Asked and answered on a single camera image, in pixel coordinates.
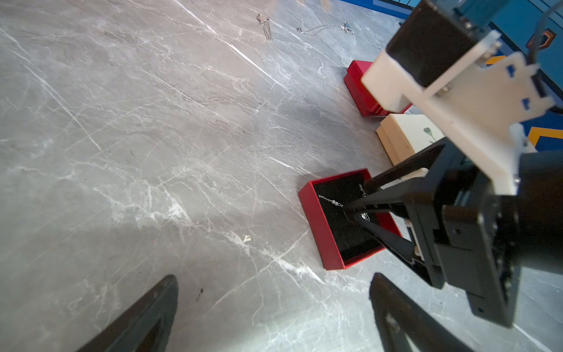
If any silver pearl necklace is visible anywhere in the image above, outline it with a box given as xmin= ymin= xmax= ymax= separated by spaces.
xmin=295 ymin=21 xmax=356 ymax=36

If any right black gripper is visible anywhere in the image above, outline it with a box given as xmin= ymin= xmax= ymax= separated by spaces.
xmin=344 ymin=137 xmax=520 ymax=327

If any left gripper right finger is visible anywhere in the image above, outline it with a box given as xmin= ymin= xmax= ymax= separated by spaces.
xmin=369 ymin=273 xmax=471 ymax=351

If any red jewelry box lid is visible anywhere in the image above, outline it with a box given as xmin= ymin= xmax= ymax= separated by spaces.
xmin=344 ymin=60 xmax=392 ymax=117

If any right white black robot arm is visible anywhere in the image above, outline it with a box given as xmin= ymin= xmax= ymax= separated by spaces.
xmin=344 ymin=138 xmax=562 ymax=327

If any cream lotus print box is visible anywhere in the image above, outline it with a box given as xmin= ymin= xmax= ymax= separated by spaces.
xmin=376 ymin=114 xmax=444 ymax=166

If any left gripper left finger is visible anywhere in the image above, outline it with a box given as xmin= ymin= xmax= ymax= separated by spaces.
xmin=79 ymin=274 xmax=179 ymax=351

